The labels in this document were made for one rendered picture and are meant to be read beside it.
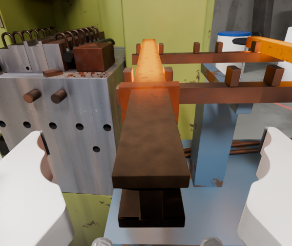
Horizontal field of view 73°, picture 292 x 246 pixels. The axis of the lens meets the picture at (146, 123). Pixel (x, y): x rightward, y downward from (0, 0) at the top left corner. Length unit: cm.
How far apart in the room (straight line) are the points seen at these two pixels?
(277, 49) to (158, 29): 37
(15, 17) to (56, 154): 52
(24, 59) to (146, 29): 38
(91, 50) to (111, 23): 49
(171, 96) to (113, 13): 93
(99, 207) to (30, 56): 58
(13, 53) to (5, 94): 12
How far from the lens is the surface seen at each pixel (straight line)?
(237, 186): 48
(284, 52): 42
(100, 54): 59
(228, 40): 400
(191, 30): 69
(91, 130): 62
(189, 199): 43
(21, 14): 98
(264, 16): 578
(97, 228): 98
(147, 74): 20
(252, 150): 58
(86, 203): 86
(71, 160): 72
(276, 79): 27
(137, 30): 70
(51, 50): 65
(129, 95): 15
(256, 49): 48
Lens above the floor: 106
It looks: 29 degrees down
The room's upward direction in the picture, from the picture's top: 2 degrees counter-clockwise
